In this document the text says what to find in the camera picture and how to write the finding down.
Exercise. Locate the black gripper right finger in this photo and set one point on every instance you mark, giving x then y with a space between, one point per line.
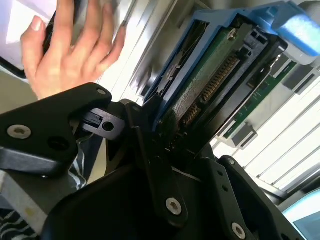
232 200

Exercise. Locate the person's bare hand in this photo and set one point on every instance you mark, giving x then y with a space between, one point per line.
65 67

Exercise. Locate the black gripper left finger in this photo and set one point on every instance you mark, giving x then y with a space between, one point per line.
37 120

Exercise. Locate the hard disk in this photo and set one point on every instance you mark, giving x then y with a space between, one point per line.
200 82

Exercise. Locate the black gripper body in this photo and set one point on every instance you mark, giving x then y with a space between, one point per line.
112 212

